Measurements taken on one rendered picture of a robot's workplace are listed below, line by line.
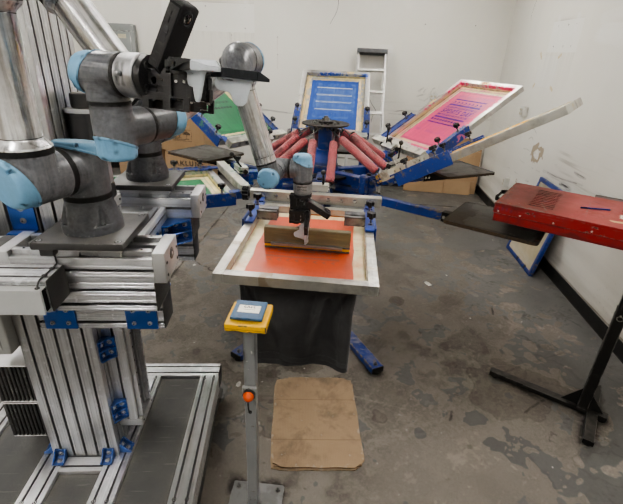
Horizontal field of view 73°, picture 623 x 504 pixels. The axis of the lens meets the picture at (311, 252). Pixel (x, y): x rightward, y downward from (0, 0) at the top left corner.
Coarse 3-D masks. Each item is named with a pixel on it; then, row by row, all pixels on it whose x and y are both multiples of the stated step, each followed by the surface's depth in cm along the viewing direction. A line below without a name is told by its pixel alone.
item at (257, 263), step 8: (272, 224) 202; (280, 224) 203; (288, 224) 203; (296, 224) 204; (256, 248) 177; (264, 248) 178; (256, 256) 171; (264, 256) 171; (248, 264) 164; (256, 264) 164; (264, 264) 165; (272, 264) 165; (280, 264) 165; (288, 264) 165; (296, 264) 166; (264, 272) 159; (272, 272) 159; (280, 272) 159; (288, 272) 160; (296, 272) 160
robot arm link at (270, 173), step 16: (240, 48) 136; (224, 64) 137; (240, 64) 135; (256, 96) 141; (240, 112) 142; (256, 112) 141; (256, 128) 143; (256, 144) 145; (256, 160) 148; (272, 160) 148; (272, 176) 147
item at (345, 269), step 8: (312, 224) 205; (320, 224) 205; (328, 224) 205; (336, 224) 206; (352, 232) 198; (352, 240) 189; (352, 248) 181; (344, 256) 174; (352, 256) 174; (304, 264) 166; (312, 264) 166; (320, 264) 167; (344, 264) 167; (304, 272) 160; (312, 272) 160; (320, 272) 161; (328, 272) 161; (336, 272) 161; (344, 272) 161; (352, 272) 162
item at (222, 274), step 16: (288, 208) 216; (336, 208) 216; (256, 224) 201; (240, 240) 175; (368, 240) 181; (224, 256) 161; (368, 256) 166; (224, 272) 150; (240, 272) 150; (256, 272) 151; (368, 272) 154; (288, 288) 148; (304, 288) 148; (320, 288) 147; (336, 288) 147; (352, 288) 146; (368, 288) 146
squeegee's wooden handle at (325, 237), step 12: (264, 228) 174; (276, 228) 173; (288, 228) 173; (312, 228) 174; (264, 240) 176; (276, 240) 176; (288, 240) 175; (300, 240) 174; (312, 240) 174; (324, 240) 173; (336, 240) 173; (348, 240) 172
